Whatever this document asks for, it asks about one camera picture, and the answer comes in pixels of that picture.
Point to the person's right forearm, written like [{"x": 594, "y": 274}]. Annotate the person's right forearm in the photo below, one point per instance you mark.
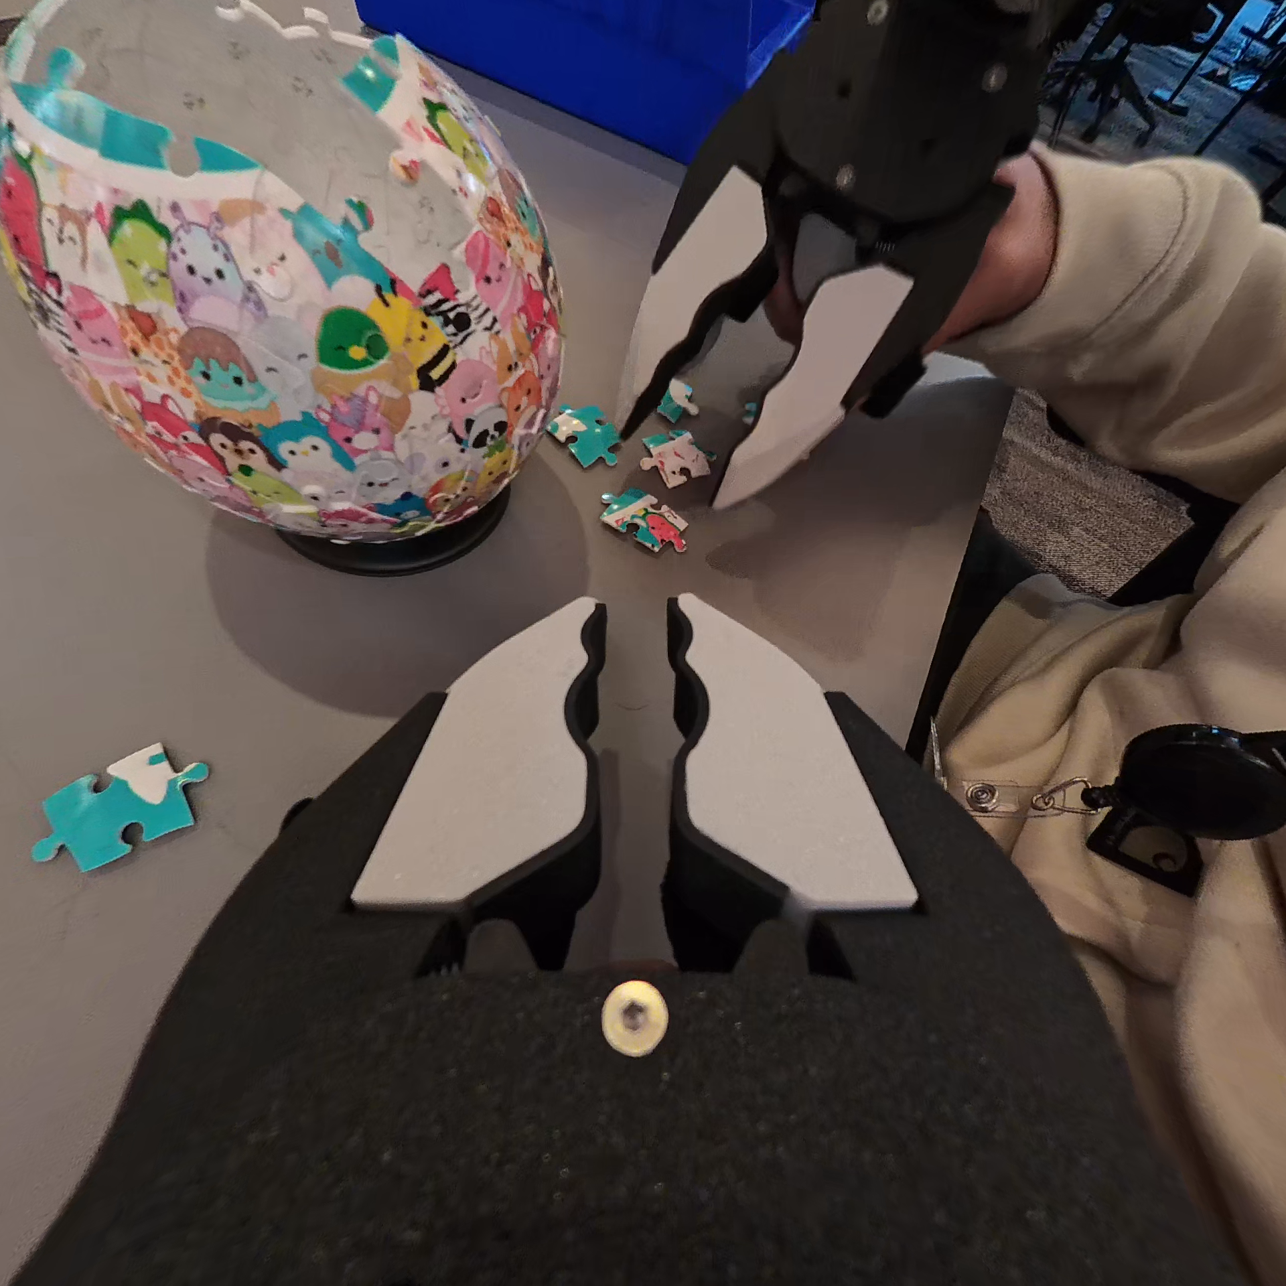
[{"x": 1155, "y": 301}]

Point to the teal red puzzle piece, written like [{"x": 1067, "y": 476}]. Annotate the teal red puzzle piece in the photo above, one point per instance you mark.
[{"x": 648, "y": 522}]

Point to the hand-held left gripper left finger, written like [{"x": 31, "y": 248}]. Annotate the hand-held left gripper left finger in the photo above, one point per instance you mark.
[{"x": 492, "y": 784}]

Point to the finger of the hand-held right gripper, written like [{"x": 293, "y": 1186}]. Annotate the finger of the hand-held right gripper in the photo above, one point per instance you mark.
[
  {"x": 833, "y": 372},
  {"x": 703, "y": 260}
]

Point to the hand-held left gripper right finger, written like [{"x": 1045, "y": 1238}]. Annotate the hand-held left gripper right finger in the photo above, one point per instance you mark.
[{"x": 793, "y": 793}]

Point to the person's right hand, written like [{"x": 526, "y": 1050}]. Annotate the person's right hand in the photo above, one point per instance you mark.
[{"x": 1020, "y": 251}]

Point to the black office chair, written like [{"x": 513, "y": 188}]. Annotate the black office chair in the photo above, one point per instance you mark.
[{"x": 1106, "y": 70}]

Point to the black badge reel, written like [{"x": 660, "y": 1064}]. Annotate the black badge reel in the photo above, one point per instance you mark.
[{"x": 1196, "y": 784}]

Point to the teal white puzzle piece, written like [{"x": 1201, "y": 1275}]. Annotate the teal white puzzle piece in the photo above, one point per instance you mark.
[{"x": 100, "y": 813}]

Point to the white pink puzzle piece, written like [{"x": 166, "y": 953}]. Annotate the white pink puzzle piece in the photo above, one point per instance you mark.
[{"x": 676, "y": 459}]

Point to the blue plastic bin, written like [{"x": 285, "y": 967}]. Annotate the blue plastic bin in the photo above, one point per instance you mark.
[{"x": 604, "y": 70}]

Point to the colourful puzzle ball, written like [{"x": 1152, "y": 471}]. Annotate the colourful puzzle ball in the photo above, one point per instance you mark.
[{"x": 251, "y": 301}]

